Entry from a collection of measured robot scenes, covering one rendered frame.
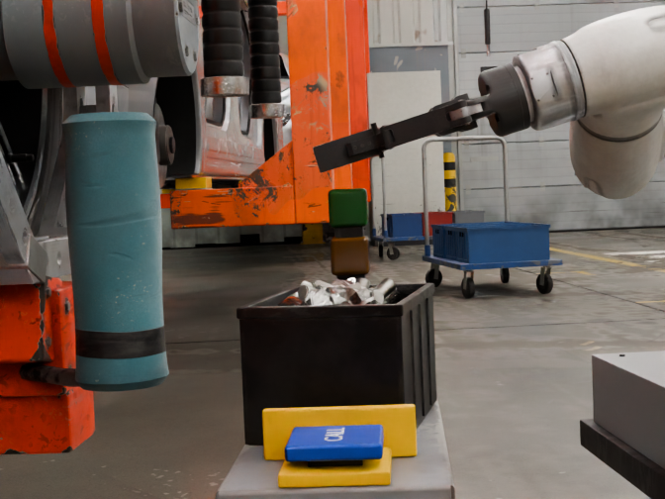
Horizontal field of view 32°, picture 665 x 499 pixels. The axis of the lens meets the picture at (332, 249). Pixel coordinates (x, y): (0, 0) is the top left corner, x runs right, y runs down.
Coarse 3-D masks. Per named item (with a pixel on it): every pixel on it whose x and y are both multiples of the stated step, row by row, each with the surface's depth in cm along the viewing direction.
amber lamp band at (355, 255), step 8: (336, 240) 120; (344, 240) 120; (352, 240) 120; (360, 240) 120; (368, 240) 122; (336, 248) 120; (344, 248) 120; (352, 248) 120; (360, 248) 120; (368, 248) 120; (336, 256) 120; (344, 256) 120; (352, 256) 120; (360, 256) 120; (368, 256) 120; (336, 264) 120; (344, 264) 120; (352, 264) 120; (360, 264) 120; (368, 264) 120; (336, 272) 120; (344, 272) 120; (352, 272) 120; (360, 272) 120
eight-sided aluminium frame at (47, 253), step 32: (64, 96) 146; (96, 96) 146; (0, 160) 105; (64, 160) 142; (0, 192) 105; (64, 192) 139; (0, 224) 107; (64, 224) 139; (0, 256) 111; (32, 256) 112; (64, 256) 124
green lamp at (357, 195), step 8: (336, 192) 120; (344, 192) 120; (352, 192) 120; (360, 192) 120; (336, 200) 120; (344, 200) 120; (352, 200) 120; (360, 200) 120; (336, 208) 120; (344, 208) 120; (352, 208) 120; (360, 208) 120; (336, 216) 120; (344, 216) 120; (352, 216) 120; (360, 216) 120; (336, 224) 120; (344, 224) 120; (352, 224) 120; (360, 224) 120
